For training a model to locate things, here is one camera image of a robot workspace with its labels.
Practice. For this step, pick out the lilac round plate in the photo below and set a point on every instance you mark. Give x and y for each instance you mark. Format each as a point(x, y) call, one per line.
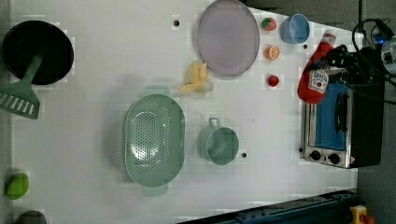
point(228, 37)

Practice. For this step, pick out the pink strawberry toy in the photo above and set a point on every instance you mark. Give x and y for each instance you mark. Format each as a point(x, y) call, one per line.
point(268, 24)

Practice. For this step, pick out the green mug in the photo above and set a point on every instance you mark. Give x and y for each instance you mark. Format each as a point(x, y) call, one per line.
point(217, 144)

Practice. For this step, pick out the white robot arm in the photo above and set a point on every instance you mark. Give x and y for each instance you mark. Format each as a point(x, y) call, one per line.
point(387, 50)

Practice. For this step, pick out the red ketchup bottle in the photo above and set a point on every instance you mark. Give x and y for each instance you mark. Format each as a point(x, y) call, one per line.
point(313, 82)

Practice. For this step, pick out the green lime toy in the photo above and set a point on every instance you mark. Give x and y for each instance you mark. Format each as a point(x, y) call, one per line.
point(17, 186)

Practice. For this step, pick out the green oval strainer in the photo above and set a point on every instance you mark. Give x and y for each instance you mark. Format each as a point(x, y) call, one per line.
point(154, 140)

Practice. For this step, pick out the silver toaster oven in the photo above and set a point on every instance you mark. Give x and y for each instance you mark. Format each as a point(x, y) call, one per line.
point(345, 129)

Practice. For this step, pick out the red strawberry toy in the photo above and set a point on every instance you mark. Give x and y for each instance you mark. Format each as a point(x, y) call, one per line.
point(273, 81)

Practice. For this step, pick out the blue cup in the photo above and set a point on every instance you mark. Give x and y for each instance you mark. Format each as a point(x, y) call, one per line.
point(295, 29)

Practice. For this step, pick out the orange slice toy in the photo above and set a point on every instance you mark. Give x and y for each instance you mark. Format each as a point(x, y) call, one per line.
point(272, 53)

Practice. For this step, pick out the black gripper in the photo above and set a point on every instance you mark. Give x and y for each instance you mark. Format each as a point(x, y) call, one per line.
point(364, 68)

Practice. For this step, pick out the green slotted spatula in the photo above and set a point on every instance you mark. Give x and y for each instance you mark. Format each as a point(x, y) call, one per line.
point(19, 98)

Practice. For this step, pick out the yellow red emergency button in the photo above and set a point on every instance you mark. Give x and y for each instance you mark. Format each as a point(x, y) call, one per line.
point(360, 216)

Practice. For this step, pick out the dark round object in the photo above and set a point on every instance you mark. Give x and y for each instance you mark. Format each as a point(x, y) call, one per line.
point(31, 217)

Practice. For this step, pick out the black utensil holder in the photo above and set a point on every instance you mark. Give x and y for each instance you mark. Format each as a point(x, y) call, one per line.
point(30, 38)

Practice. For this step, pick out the peeled banana toy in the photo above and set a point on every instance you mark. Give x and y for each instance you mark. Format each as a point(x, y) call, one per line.
point(197, 79)

